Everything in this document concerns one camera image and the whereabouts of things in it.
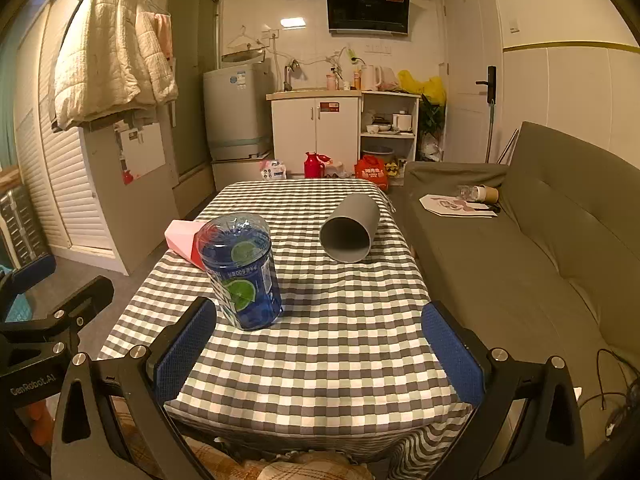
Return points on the white louvered wardrobe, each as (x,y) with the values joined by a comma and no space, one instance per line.
(75,185)

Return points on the frosted glass door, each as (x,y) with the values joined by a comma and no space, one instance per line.
(192,85)

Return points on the white sink cabinet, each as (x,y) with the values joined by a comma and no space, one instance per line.
(312,135)

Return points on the beige plaid cloth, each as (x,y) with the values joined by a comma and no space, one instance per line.
(310,470)

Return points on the pink box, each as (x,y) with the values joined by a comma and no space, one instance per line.
(181,241)

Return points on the grey cup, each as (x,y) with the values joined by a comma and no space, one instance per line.
(356,220)

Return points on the white electric kettle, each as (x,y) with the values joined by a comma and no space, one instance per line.
(369,77)

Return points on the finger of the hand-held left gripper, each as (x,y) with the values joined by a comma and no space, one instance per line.
(30,272)
(75,305)

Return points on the black range hood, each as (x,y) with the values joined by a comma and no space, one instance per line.
(367,5)

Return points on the metal faucet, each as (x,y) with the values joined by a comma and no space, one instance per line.
(288,77)

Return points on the white washing machine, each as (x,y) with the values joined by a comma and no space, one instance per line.
(235,110)

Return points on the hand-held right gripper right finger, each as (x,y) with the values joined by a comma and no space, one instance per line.
(452,356)

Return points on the clear plastic bottle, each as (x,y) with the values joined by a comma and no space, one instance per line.
(466,191)

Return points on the red shopping bag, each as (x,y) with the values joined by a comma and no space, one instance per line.
(371,172)

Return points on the grey-green sofa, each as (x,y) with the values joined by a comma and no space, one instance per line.
(510,285)

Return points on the cream quilted jacket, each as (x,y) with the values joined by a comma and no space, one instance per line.
(105,60)

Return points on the silver suitcase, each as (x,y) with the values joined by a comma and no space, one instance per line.
(17,225)

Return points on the red thermos jug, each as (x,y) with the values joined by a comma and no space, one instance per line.
(314,166)

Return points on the blue plastic bottle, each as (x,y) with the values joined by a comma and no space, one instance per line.
(241,280)

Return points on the grey checkered tablecloth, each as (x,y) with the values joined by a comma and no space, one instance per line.
(330,340)

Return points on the yellow plastic bag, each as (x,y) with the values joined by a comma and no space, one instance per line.
(429,87)

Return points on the pink tissue packet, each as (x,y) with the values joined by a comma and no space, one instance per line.
(272,170)

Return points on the pink hanging garment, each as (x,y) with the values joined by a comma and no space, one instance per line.
(164,35)

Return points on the white open shelf unit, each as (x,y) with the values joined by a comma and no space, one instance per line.
(387,137)

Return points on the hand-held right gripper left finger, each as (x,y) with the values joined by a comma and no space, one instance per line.
(184,351)

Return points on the white paper board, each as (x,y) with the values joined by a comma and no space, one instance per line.
(142,152)

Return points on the white door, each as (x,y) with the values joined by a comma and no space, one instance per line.
(465,50)

